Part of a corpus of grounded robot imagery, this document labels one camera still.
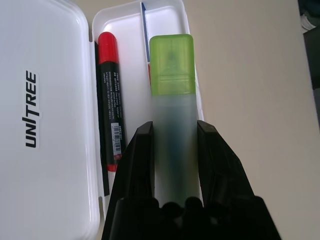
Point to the green capped highlighter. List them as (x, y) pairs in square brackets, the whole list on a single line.
[(172, 65)]

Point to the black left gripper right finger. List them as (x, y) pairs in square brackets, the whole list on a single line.
[(220, 170)]

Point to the black marker with red cap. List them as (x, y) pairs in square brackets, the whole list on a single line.
[(110, 100)]

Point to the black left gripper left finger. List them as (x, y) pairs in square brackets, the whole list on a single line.
[(137, 170)]

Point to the white plastic pencil case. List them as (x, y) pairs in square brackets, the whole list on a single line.
[(50, 50)]

